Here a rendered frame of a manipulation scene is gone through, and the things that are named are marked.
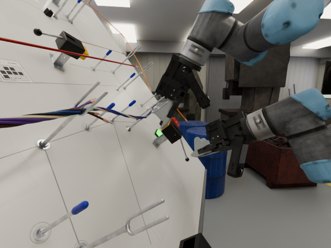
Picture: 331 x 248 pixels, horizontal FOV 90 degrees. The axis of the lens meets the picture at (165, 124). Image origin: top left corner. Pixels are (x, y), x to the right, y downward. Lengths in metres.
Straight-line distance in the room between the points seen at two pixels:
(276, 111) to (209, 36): 0.23
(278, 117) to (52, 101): 0.47
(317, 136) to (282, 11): 0.25
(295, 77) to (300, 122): 8.40
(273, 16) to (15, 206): 0.45
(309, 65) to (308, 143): 8.83
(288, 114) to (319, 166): 0.11
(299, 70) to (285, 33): 8.58
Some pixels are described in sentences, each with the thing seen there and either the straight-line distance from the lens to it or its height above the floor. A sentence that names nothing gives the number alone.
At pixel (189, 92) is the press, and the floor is 1.28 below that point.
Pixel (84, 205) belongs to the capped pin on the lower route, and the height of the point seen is 1.14.
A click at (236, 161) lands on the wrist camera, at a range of 0.49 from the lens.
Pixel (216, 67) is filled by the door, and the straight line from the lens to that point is 6.94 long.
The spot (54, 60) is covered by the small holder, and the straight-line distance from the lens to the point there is 0.48.
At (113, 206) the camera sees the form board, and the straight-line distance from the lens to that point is 0.33.
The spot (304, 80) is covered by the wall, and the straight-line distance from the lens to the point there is 9.11.
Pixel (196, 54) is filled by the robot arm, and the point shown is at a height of 1.34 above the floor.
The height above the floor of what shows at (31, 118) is 1.22.
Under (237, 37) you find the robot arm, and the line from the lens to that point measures 0.47.
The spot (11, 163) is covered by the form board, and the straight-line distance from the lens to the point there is 0.29.
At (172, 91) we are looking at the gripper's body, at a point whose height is 1.25.
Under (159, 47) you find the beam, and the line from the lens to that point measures 6.07.
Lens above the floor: 1.25
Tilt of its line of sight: 10 degrees down
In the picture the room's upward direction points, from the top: straight up
